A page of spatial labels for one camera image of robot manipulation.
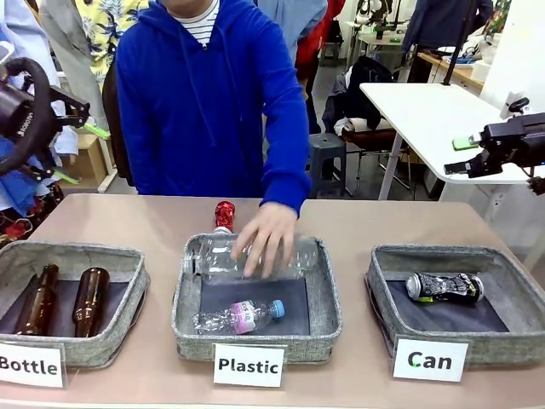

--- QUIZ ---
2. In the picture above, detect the grey fabric bottle basket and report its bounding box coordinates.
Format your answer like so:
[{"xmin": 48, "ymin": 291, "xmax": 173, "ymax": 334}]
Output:
[{"xmin": 0, "ymin": 239, "xmax": 151, "ymax": 370}]

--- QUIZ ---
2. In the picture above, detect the person's left forearm blue sleeve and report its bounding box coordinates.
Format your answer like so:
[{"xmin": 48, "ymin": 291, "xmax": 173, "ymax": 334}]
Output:
[{"xmin": 260, "ymin": 127, "xmax": 313, "ymax": 219}]

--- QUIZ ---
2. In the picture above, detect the person in beige coat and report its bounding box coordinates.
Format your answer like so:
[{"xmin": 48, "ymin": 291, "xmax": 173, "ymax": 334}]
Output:
[{"xmin": 37, "ymin": 0, "xmax": 112, "ymax": 133}]

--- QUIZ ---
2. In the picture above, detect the white Can label card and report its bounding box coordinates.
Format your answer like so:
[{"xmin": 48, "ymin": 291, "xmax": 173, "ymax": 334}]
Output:
[{"xmin": 392, "ymin": 334, "xmax": 469, "ymax": 383}]

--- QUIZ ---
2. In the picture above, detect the crushed black can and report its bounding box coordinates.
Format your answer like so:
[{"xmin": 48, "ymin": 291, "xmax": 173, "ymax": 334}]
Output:
[{"xmin": 405, "ymin": 271, "xmax": 485, "ymax": 306}]

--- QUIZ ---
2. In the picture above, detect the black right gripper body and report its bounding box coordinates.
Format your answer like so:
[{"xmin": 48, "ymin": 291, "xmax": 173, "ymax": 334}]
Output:
[{"xmin": 479, "ymin": 112, "xmax": 545, "ymax": 168}]

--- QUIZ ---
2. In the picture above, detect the chair with black jacket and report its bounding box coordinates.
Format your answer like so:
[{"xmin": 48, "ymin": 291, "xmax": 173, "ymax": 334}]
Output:
[{"xmin": 322, "ymin": 55, "xmax": 412, "ymax": 188}]

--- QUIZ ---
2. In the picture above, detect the brown glass bottle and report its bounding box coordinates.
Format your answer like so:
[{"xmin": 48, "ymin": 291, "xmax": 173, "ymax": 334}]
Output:
[
  {"xmin": 14, "ymin": 263, "xmax": 60, "ymax": 336},
  {"xmin": 72, "ymin": 267, "xmax": 111, "ymax": 338}
]

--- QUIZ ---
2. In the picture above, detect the person in floral shirt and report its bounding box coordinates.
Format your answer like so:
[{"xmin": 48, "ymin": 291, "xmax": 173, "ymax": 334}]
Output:
[{"xmin": 76, "ymin": 0, "xmax": 151, "ymax": 82}]

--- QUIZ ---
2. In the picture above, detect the person in blue hoodie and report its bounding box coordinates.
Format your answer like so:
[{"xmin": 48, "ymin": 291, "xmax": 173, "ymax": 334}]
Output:
[{"xmin": 114, "ymin": 0, "xmax": 313, "ymax": 219}]

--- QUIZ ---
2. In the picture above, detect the pink label water bottle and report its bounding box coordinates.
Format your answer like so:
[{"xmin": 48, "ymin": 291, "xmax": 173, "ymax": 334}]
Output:
[{"xmin": 192, "ymin": 299, "xmax": 285, "ymax": 336}]

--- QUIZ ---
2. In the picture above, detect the wooden desk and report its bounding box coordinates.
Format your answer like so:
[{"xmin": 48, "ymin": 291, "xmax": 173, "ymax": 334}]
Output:
[{"xmin": 419, "ymin": 50, "xmax": 486, "ymax": 91}]

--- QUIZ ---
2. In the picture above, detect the crushed red can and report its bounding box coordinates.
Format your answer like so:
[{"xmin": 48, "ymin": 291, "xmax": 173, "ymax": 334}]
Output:
[{"xmin": 212, "ymin": 200, "xmax": 238, "ymax": 235}]

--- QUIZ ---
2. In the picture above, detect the person's left hand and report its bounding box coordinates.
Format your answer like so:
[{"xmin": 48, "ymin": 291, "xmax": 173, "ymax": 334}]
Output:
[{"xmin": 232, "ymin": 199, "xmax": 299, "ymax": 280}]

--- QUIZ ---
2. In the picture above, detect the white Bottle label card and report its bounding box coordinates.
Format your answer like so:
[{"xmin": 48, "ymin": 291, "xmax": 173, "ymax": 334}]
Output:
[{"xmin": 0, "ymin": 340, "xmax": 68, "ymax": 389}]

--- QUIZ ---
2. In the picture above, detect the grey fabric can basket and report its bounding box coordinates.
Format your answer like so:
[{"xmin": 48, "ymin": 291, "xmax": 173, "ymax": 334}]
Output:
[{"xmin": 364, "ymin": 244, "xmax": 545, "ymax": 371}]

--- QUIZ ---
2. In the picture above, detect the person in red top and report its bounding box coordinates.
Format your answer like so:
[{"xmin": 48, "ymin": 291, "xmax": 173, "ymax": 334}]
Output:
[{"xmin": 295, "ymin": 0, "xmax": 346, "ymax": 82}]

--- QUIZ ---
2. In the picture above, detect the light wooden cabinet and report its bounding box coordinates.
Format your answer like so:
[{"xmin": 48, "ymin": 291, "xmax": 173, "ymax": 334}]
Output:
[{"xmin": 59, "ymin": 131, "xmax": 118, "ymax": 193}]

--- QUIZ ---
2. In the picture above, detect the grey plastic stool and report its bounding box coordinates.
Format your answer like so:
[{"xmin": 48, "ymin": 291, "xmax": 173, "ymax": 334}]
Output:
[{"xmin": 307, "ymin": 132, "xmax": 348, "ymax": 197}]

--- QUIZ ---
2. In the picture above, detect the grey fabric plastic basket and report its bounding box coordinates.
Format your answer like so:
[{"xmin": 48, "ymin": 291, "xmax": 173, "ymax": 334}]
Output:
[{"xmin": 171, "ymin": 232, "xmax": 344, "ymax": 366}]

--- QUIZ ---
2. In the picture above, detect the black pole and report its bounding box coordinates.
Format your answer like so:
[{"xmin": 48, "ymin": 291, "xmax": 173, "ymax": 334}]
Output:
[{"xmin": 442, "ymin": 0, "xmax": 466, "ymax": 86}]

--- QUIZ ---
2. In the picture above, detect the white Plastic label card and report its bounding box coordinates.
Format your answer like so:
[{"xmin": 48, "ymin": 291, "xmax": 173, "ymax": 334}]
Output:
[{"xmin": 212, "ymin": 343, "xmax": 286, "ymax": 389}]

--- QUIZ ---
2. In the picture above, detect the large clear plastic bottle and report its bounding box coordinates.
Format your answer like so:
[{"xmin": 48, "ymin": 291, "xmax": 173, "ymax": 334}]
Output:
[{"xmin": 193, "ymin": 232, "xmax": 320, "ymax": 282}]

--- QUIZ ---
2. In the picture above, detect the white table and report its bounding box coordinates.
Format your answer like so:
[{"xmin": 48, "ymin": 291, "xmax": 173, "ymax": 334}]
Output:
[{"xmin": 359, "ymin": 82, "xmax": 545, "ymax": 201}]

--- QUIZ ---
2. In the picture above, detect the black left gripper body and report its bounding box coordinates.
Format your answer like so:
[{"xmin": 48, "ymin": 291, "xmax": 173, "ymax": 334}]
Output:
[{"xmin": 0, "ymin": 78, "xmax": 59, "ymax": 150}]

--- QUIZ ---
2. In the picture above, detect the person in dark blue jacket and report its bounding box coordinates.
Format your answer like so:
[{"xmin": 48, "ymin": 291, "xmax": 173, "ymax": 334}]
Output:
[{"xmin": 402, "ymin": 0, "xmax": 495, "ymax": 55}]

